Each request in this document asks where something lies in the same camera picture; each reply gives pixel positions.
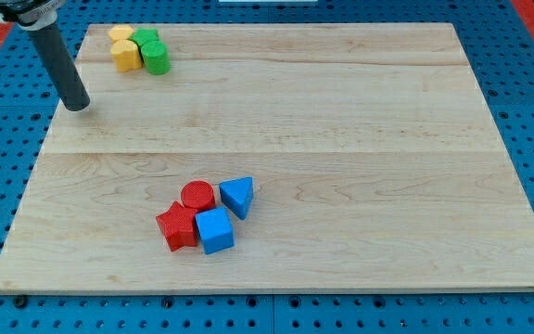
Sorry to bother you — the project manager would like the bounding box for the green star block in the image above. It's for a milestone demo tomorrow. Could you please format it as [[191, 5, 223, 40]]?
[[129, 28, 159, 48]]

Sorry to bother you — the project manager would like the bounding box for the wooden board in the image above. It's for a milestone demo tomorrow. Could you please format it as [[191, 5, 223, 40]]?
[[0, 23, 534, 296]]

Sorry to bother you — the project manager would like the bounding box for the green circle block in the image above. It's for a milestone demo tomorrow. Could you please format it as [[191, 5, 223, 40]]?
[[141, 41, 171, 75]]

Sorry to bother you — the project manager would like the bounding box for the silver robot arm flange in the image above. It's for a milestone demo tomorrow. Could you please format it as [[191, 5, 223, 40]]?
[[0, 0, 66, 31]]

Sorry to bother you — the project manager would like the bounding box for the blue triangle block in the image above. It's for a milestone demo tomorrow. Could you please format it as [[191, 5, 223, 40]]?
[[219, 176, 254, 220]]

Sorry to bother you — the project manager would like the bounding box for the red circle block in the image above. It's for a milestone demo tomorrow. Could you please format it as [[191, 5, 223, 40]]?
[[181, 180, 216, 212]]

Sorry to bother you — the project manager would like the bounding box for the blue cube block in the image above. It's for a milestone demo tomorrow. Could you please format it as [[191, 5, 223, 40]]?
[[195, 207, 235, 254]]

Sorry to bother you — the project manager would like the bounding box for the yellow hexagon block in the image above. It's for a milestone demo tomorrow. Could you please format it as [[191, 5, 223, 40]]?
[[108, 24, 134, 44]]

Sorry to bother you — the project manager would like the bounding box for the red star block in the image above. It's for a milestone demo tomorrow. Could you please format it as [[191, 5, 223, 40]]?
[[156, 201, 198, 252]]

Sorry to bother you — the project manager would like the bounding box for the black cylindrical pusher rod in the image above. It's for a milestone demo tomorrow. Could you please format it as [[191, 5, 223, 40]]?
[[28, 22, 90, 111]]

